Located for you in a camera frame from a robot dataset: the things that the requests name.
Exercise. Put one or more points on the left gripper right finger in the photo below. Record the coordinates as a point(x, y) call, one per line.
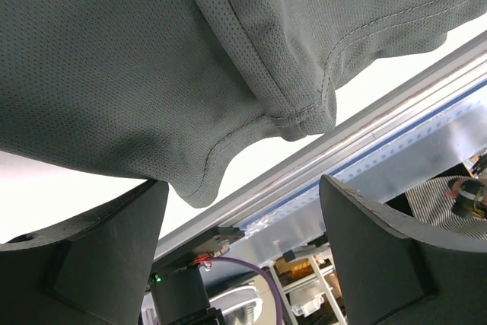
point(394, 269)

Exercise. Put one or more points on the black handheld controller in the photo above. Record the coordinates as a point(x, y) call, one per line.
point(470, 201)

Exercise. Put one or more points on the grey t shirt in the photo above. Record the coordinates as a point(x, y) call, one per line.
point(173, 90)

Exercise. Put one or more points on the aluminium mounting rail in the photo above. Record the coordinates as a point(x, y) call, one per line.
point(428, 91)

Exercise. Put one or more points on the striped cloth in background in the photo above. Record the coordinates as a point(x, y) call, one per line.
point(430, 204)

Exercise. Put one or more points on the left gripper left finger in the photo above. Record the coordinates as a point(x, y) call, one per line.
point(92, 268)

